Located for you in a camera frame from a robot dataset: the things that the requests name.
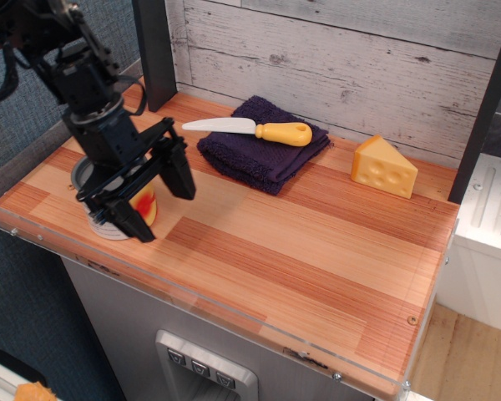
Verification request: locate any folded dark purple towel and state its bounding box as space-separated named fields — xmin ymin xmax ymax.
xmin=196 ymin=95 xmax=333 ymax=197

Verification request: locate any toy knife yellow handle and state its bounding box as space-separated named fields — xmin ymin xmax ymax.
xmin=182 ymin=117 xmax=313 ymax=147

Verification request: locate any toy food can grey lid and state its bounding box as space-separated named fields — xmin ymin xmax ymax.
xmin=70 ymin=154 xmax=159 ymax=242

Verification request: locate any grey toy fridge cabinet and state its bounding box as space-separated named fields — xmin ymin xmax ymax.
xmin=63 ymin=259 xmax=370 ymax=400

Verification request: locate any white cabinet with ridged top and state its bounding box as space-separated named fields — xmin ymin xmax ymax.
xmin=436 ymin=154 xmax=501 ymax=330

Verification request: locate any orange object at corner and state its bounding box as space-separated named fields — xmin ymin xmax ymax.
xmin=13 ymin=382 xmax=58 ymax=401

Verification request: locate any clear acrylic table guard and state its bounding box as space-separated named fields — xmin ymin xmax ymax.
xmin=0 ymin=60 xmax=460 ymax=398

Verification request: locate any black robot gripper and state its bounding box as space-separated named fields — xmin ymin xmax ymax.
xmin=63 ymin=106 xmax=196 ymax=243

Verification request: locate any yellow toy cheese wedge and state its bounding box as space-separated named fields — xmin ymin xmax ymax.
xmin=351 ymin=135 xmax=418 ymax=199

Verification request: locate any dark grey right post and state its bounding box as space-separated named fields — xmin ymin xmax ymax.
xmin=448 ymin=48 xmax=501 ymax=205

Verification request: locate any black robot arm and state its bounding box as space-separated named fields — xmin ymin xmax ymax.
xmin=0 ymin=1 xmax=195 ymax=242

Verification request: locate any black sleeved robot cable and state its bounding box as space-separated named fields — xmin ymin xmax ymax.
xmin=0 ymin=43 xmax=20 ymax=109

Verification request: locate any silver dispenser button panel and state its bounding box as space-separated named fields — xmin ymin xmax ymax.
xmin=155 ymin=330 xmax=259 ymax=400

